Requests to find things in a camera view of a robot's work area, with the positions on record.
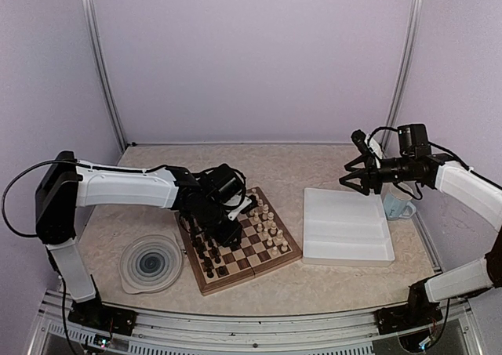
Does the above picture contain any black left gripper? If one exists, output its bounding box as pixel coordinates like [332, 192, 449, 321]
[195, 197, 244, 248]

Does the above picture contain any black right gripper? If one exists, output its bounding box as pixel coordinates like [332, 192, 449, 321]
[340, 153, 416, 195]

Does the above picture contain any white plastic tray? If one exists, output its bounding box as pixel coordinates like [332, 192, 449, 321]
[303, 188, 395, 267]

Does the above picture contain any dark piece back rank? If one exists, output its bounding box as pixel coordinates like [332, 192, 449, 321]
[204, 259, 213, 269]

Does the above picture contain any wooden chess board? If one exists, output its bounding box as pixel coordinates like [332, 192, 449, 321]
[176, 186, 304, 298]

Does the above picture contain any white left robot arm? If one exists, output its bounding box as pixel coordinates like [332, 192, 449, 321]
[35, 150, 256, 328]

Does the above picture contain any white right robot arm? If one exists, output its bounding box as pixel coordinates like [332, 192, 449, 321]
[339, 124, 501, 327]

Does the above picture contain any white chess pieces row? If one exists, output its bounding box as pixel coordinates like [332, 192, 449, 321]
[239, 187, 293, 263]

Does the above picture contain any light blue mug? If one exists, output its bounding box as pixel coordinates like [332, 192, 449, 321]
[384, 192, 417, 220]

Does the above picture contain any collapsible silicone bowl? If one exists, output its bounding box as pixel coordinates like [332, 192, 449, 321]
[118, 234, 184, 295]

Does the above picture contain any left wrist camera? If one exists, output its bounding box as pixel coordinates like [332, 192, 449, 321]
[224, 194, 256, 220]

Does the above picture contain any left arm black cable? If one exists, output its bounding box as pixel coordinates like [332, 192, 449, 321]
[0, 158, 248, 238]

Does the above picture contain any front aluminium rail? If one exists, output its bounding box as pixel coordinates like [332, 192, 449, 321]
[22, 291, 483, 354]

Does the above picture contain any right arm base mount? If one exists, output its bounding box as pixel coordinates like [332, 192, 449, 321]
[374, 281, 450, 353]

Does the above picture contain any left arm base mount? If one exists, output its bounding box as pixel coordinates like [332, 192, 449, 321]
[68, 276, 137, 336]

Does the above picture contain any right aluminium frame post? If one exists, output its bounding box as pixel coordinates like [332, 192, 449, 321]
[378, 0, 424, 150]

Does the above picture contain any aluminium frame post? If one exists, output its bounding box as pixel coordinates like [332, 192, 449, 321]
[82, 0, 128, 152]
[378, 0, 424, 150]

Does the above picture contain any left aluminium frame post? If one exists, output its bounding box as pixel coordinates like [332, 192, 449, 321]
[82, 0, 128, 152]

